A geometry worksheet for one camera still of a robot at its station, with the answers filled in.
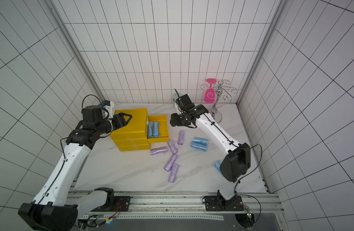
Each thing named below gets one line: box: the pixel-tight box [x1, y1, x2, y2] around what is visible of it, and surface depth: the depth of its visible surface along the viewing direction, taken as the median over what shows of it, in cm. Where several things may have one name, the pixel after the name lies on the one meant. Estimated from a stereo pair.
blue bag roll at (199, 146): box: [190, 141, 208, 152], surface depth 94 cm
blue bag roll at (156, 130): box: [152, 121, 160, 138], surface depth 93 cm
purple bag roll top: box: [177, 129, 186, 146], surface depth 99 cm
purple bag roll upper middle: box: [167, 141, 178, 155], surface depth 94 cm
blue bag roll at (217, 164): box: [213, 159, 223, 174], surface depth 87 cm
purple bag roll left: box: [150, 146, 168, 156], surface depth 92 cm
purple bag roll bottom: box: [168, 163, 179, 183], surface depth 83 cm
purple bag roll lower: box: [164, 154, 177, 172], surface depth 87 cm
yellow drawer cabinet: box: [109, 107, 151, 152], surface depth 82 cm
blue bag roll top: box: [193, 136, 210, 146], surface depth 97 cm
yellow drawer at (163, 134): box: [147, 114, 170, 144], surface depth 94 cm
